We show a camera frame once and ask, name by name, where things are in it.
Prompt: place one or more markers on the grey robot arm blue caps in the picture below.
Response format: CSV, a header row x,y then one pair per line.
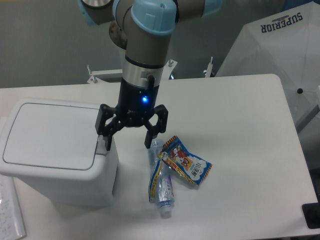
x,y
148,26

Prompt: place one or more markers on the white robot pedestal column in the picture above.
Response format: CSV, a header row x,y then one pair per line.
x,y
119,38

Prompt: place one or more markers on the blue snack wrapper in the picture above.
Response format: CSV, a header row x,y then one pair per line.
x,y
189,166

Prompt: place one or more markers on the black object at table edge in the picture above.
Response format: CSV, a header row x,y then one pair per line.
x,y
311,213

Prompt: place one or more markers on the white push-lid trash can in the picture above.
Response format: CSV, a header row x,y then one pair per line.
x,y
52,146

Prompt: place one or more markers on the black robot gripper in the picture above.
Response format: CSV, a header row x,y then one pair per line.
x,y
134,103

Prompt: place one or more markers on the white umbrella with text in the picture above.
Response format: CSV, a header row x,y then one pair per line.
x,y
286,44

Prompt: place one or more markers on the crushed clear plastic bottle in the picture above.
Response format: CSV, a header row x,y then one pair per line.
x,y
160,188

